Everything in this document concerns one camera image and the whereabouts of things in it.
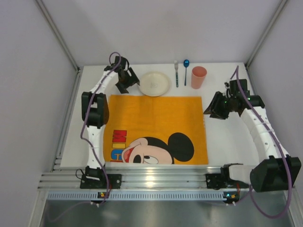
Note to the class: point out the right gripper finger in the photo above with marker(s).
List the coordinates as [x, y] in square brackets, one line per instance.
[220, 115]
[212, 106]

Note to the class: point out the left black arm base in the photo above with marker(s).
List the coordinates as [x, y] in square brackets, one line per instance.
[96, 179]

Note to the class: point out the blue metallic spoon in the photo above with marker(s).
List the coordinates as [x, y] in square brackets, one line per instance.
[186, 65]

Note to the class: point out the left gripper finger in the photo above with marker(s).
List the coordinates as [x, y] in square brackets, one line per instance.
[122, 88]
[133, 78]

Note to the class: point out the orange cartoon mouse towel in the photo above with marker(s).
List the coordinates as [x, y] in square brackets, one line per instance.
[155, 130]

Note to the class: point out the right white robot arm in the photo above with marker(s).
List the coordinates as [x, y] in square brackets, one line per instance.
[277, 170]

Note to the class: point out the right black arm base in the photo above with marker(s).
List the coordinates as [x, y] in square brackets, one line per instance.
[222, 180]

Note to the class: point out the pink plastic cup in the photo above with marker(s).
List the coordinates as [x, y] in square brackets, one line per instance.
[198, 75]

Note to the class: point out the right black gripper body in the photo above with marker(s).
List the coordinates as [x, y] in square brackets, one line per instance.
[218, 107]

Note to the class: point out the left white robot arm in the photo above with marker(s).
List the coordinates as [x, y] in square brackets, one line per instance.
[94, 105]

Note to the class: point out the aluminium mounting rail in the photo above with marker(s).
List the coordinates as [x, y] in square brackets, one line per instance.
[137, 178]

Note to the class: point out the fork with teal handle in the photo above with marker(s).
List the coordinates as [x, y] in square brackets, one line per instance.
[176, 71]

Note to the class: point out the cream round plate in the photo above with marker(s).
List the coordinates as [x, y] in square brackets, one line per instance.
[154, 84]

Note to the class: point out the perforated grey cable duct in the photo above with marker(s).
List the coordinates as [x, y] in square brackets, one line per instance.
[143, 196]

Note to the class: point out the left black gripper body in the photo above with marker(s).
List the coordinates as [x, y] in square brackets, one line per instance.
[126, 78]

